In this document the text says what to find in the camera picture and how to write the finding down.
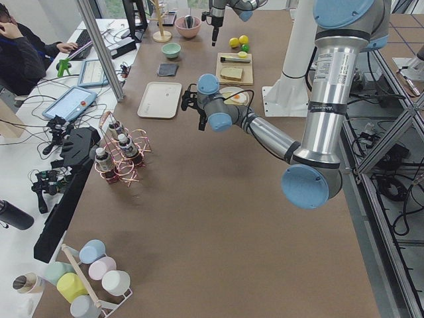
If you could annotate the grey cup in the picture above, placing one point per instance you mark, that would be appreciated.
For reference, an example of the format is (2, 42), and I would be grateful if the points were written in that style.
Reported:
(83, 307)

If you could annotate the cream serving tray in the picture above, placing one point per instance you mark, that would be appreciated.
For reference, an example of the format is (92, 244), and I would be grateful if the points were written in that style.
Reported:
(160, 100)

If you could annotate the green cup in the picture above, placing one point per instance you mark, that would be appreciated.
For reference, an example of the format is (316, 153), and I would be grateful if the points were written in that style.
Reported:
(55, 270)

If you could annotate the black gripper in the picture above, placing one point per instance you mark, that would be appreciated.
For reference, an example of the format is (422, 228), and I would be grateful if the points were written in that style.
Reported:
(201, 116)
(216, 22)

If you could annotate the fried egg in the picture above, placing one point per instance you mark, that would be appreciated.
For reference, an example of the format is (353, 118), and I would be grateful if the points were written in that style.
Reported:
(233, 98)

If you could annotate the yellow cup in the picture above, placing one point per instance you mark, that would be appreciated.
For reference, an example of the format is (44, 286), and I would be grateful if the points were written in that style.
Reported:
(70, 287)

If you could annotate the aluminium frame post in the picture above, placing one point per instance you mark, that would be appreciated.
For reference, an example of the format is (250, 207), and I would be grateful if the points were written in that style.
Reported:
(103, 54)

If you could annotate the bread slice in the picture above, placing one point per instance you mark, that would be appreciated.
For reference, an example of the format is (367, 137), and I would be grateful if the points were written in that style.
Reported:
(231, 73)
(229, 81)

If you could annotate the green bowl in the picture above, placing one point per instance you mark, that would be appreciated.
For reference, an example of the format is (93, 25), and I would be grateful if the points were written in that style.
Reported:
(171, 50)

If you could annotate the lemon half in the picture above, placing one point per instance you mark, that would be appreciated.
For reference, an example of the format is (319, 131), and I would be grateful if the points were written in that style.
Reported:
(242, 54)

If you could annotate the wooden mug tree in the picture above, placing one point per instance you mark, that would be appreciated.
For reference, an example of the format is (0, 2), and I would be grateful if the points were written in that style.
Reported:
(162, 35)

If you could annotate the blue cup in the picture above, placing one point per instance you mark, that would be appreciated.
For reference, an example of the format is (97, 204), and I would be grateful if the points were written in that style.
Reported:
(91, 251)

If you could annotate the white cup rack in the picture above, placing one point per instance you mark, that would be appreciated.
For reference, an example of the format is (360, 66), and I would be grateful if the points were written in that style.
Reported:
(108, 303)

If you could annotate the white plate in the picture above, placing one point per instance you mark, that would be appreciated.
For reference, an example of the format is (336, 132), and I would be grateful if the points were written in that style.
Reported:
(236, 90)

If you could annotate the white cup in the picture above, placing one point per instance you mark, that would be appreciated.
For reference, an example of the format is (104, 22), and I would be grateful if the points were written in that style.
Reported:
(116, 282)

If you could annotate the green lime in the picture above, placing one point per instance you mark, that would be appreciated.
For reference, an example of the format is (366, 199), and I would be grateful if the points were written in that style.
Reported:
(245, 48)

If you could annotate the blue teach pendant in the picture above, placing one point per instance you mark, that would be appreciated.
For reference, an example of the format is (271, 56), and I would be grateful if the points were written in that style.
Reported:
(92, 74)
(71, 104)

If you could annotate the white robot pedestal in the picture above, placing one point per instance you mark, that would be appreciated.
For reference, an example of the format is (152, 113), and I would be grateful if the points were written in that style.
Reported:
(288, 97)

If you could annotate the wooden cutting board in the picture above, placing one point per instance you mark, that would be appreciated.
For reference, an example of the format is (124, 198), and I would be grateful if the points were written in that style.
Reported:
(247, 78)

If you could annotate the seated person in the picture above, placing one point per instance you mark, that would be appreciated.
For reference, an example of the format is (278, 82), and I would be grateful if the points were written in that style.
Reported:
(24, 56)

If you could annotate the copper wire bottle rack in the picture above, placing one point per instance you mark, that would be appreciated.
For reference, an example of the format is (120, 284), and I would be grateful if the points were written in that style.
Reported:
(126, 170)

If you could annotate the black keyboard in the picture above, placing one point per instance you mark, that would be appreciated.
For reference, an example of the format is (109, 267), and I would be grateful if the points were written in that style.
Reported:
(85, 44)

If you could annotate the drink bottle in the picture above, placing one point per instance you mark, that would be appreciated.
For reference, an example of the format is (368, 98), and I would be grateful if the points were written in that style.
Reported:
(115, 128)
(104, 162)
(128, 149)

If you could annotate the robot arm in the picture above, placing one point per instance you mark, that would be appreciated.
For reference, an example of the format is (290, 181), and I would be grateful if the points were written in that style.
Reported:
(243, 9)
(340, 30)

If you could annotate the black camera stand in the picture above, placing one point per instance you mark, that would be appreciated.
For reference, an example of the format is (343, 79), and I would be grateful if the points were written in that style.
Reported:
(75, 155)

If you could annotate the steel scoop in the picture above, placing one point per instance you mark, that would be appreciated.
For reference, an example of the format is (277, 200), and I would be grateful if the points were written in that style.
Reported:
(189, 21)

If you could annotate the grey folded cloth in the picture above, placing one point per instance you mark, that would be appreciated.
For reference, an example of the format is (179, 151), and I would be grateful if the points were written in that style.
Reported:
(166, 70)

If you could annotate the black thermos bottle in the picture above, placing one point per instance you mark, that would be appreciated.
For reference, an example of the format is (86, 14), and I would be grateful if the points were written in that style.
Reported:
(15, 217)

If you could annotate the pink cup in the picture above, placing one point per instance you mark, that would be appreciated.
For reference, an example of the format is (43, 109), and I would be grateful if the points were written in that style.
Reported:
(101, 266)

